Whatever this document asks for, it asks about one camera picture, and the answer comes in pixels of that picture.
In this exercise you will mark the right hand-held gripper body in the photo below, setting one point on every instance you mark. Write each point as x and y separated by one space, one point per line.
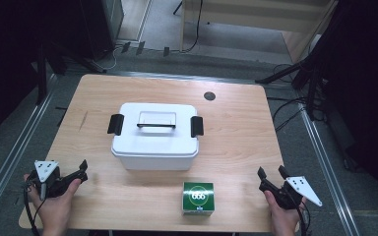
300 190

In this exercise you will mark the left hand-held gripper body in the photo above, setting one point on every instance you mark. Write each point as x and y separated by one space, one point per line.
47 172

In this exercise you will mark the black box latch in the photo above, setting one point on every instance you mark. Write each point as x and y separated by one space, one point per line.
115 124
197 126

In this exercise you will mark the green cardboard box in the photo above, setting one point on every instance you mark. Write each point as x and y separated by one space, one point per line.
198 198

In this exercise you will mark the white plastic storage box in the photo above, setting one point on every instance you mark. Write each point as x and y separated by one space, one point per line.
154 163

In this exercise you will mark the white storage box lid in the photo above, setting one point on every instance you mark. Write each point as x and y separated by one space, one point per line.
154 144

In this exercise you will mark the person's right hand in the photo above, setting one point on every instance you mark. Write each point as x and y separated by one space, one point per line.
285 223

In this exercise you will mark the person's left hand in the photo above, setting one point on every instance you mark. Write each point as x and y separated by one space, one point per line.
54 213

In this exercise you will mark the black tripod stand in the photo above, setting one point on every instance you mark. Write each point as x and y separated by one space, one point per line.
311 85

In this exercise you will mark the dark round table grommet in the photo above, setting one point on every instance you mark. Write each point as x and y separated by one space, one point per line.
209 96

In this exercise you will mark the black metal stand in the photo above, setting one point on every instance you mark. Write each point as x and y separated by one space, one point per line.
41 75

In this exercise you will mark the dark cabinet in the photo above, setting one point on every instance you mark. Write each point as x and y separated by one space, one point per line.
101 26

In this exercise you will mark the light wooden desk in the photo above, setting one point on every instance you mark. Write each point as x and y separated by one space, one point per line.
242 14

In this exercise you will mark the metal floor rail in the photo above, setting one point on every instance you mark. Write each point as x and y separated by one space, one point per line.
328 170
16 150

